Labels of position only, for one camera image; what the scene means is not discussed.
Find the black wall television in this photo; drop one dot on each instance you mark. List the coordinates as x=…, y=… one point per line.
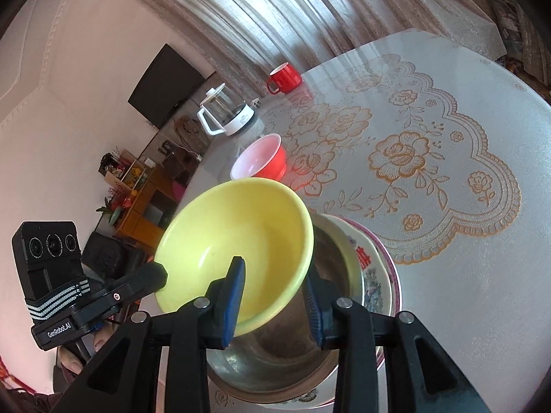
x=168, y=82

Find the stainless steel bowl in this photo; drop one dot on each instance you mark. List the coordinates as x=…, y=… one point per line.
x=280, y=361

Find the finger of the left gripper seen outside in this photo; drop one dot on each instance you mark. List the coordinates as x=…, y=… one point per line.
x=145, y=280

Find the white plate purple rim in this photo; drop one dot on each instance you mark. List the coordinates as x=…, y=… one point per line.
x=382, y=295

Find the orange wooden cabinet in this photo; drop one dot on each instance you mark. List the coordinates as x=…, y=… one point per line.
x=143, y=224

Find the red mug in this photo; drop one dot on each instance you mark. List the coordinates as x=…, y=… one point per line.
x=284, y=78

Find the person's left hand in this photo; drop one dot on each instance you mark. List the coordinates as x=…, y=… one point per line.
x=73, y=357

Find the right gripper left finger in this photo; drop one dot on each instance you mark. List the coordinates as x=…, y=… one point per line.
x=124, y=375

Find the yellow plastic bowl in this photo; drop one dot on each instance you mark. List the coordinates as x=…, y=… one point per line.
x=260, y=220

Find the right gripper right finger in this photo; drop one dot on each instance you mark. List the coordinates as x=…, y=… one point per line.
x=420, y=375

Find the beige window curtain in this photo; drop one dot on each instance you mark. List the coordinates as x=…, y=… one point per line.
x=245, y=39

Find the wooden shelf with ornaments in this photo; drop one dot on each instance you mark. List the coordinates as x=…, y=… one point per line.
x=123, y=171

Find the white glass electric kettle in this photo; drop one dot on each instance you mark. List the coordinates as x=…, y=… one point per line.
x=223, y=111

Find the lace pattern table cover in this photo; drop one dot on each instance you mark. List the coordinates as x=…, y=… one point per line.
x=445, y=156

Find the red plastic bowl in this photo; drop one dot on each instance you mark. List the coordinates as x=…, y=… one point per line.
x=265, y=158

